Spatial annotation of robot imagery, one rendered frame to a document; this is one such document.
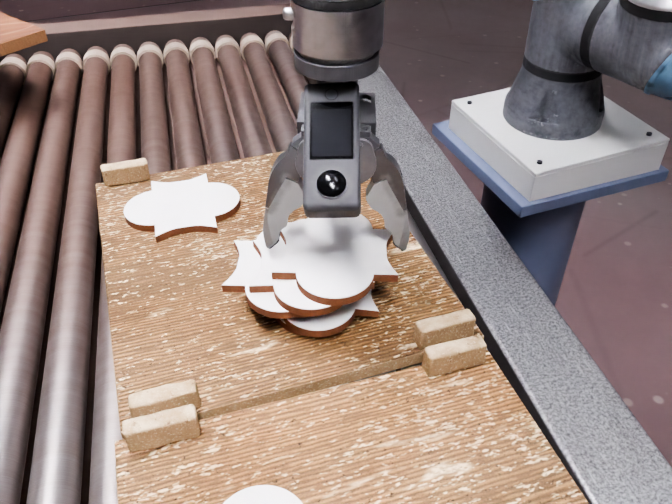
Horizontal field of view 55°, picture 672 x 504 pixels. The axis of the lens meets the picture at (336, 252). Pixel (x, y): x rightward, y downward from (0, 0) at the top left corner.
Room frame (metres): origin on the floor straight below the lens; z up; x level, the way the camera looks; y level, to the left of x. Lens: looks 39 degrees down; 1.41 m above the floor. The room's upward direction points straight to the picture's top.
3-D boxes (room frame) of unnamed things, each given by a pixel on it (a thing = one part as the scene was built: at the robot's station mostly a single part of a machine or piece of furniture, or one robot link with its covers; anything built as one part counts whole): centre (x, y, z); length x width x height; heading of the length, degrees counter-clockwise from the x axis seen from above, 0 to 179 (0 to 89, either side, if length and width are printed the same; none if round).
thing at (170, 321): (0.58, 0.08, 0.93); 0.41 x 0.35 x 0.02; 19
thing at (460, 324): (0.44, -0.11, 0.95); 0.06 x 0.02 x 0.03; 109
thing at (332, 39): (0.52, 0.00, 1.21); 0.08 x 0.08 x 0.05
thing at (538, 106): (0.93, -0.34, 0.97); 0.15 x 0.15 x 0.10
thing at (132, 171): (0.72, 0.27, 0.95); 0.06 x 0.02 x 0.03; 109
